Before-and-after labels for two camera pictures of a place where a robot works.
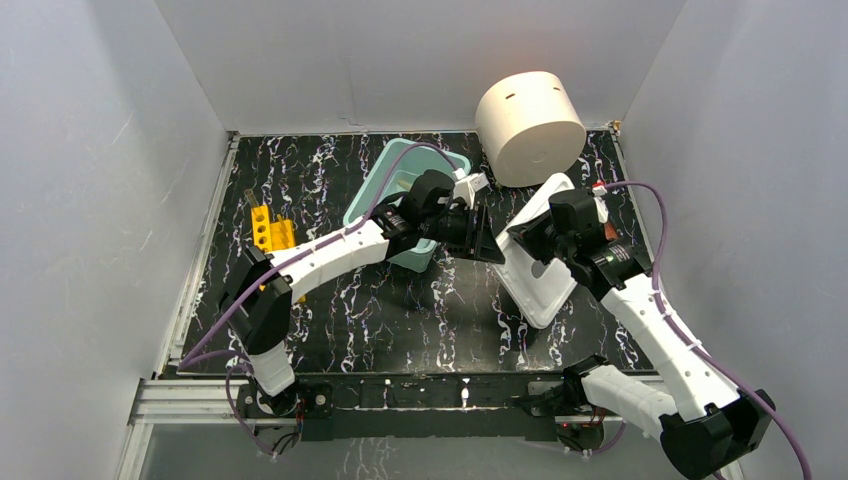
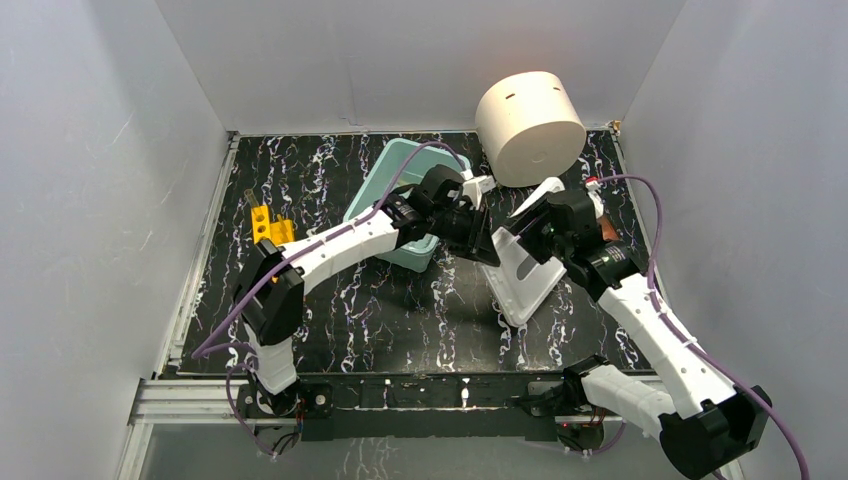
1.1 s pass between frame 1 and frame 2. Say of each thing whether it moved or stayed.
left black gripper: stayed
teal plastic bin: stayed
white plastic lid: moved
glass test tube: stayed
